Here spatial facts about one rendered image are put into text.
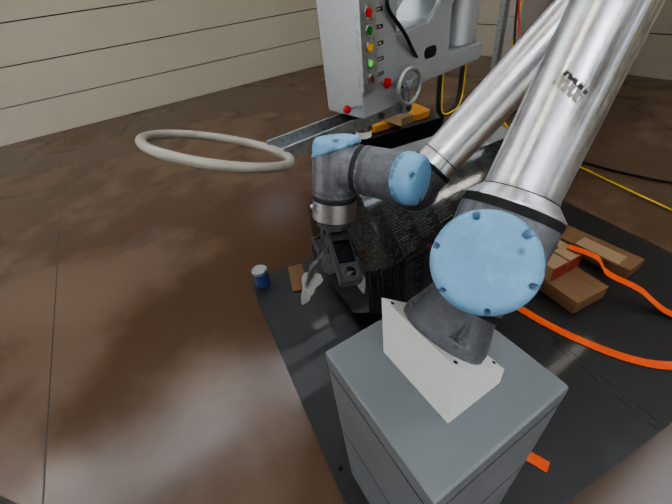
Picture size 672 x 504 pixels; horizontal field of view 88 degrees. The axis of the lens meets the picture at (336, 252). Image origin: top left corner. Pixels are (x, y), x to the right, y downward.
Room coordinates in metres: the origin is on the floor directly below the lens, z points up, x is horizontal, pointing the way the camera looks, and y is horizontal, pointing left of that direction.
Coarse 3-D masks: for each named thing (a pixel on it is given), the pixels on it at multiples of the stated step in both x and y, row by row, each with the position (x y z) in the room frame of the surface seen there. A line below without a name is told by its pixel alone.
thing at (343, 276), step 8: (328, 240) 0.58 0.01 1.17; (336, 240) 0.57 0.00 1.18; (344, 240) 0.57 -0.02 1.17; (336, 248) 0.55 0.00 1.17; (344, 248) 0.55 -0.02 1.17; (352, 248) 0.56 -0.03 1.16; (336, 256) 0.54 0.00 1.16; (344, 256) 0.54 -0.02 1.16; (352, 256) 0.54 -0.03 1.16; (336, 264) 0.52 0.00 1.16; (344, 264) 0.52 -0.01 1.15; (352, 264) 0.52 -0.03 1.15; (336, 272) 0.52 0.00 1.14; (344, 272) 0.50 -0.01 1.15; (352, 272) 0.50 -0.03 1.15; (360, 272) 0.50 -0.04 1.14; (344, 280) 0.49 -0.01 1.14; (352, 280) 0.49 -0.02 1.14; (360, 280) 0.49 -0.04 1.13
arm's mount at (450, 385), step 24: (384, 312) 0.50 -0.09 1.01; (384, 336) 0.51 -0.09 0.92; (408, 336) 0.43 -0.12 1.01; (408, 360) 0.43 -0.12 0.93; (432, 360) 0.37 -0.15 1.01; (456, 360) 0.35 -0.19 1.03; (432, 384) 0.37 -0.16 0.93; (456, 384) 0.32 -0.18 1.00; (480, 384) 0.36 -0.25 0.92; (456, 408) 0.33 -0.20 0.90
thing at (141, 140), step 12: (144, 132) 1.14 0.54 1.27; (156, 132) 1.19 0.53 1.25; (168, 132) 1.24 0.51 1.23; (180, 132) 1.28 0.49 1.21; (192, 132) 1.31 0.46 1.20; (204, 132) 1.34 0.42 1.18; (144, 144) 0.98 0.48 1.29; (240, 144) 1.34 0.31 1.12; (252, 144) 1.33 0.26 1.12; (264, 144) 1.31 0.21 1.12; (156, 156) 0.94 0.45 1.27; (168, 156) 0.92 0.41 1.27; (180, 156) 0.91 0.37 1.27; (192, 156) 0.91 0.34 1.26; (288, 156) 1.14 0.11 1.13; (204, 168) 0.90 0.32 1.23; (216, 168) 0.90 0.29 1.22; (228, 168) 0.90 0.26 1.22; (240, 168) 0.91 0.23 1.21; (252, 168) 0.93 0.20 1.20; (264, 168) 0.95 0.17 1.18; (276, 168) 0.98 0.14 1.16; (288, 168) 1.04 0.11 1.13
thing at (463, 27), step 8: (456, 0) 1.84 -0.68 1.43; (464, 0) 1.83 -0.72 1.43; (472, 0) 1.84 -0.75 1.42; (456, 8) 1.84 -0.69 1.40; (464, 8) 1.83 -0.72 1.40; (472, 8) 1.84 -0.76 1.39; (456, 16) 1.84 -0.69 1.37; (464, 16) 1.83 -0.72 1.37; (472, 16) 1.84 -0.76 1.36; (456, 24) 1.84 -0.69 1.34; (464, 24) 1.83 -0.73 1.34; (472, 24) 1.84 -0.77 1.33; (456, 32) 1.84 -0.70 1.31; (464, 32) 1.83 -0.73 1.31; (472, 32) 1.85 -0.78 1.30; (456, 40) 1.84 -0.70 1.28; (464, 40) 1.83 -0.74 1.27; (472, 40) 1.85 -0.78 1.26
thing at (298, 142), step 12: (396, 108) 1.57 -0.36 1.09; (408, 108) 1.57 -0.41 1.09; (324, 120) 1.47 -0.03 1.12; (336, 120) 1.51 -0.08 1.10; (348, 120) 1.55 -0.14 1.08; (360, 120) 1.44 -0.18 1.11; (372, 120) 1.48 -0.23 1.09; (288, 132) 1.37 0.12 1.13; (300, 132) 1.39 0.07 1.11; (312, 132) 1.42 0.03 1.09; (324, 132) 1.32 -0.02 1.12; (336, 132) 1.36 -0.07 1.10; (348, 132) 1.40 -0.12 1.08; (276, 144) 1.32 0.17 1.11; (288, 144) 1.35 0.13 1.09; (300, 144) 1.25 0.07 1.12
